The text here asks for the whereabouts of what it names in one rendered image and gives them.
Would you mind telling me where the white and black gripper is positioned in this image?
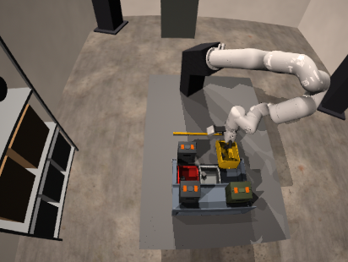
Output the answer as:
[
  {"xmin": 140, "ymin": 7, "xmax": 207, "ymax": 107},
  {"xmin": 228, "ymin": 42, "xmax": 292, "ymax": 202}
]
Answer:
[{"xmin": 221, "ymin": 128, "xmax": 238, "ymax": 150}]

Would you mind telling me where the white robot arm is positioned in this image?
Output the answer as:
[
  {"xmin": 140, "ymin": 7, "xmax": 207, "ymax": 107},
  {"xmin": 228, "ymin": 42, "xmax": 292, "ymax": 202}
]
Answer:
[{"xmin": 206, "ymin": 43, "xmax": 330, "ymax": 136}]

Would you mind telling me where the yellow bin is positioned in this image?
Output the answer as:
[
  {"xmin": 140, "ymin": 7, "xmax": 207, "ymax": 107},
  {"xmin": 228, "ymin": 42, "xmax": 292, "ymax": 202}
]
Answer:
[{"xmin": 215, "ymin": 140, "xmax": 240, "ymax": 169}]

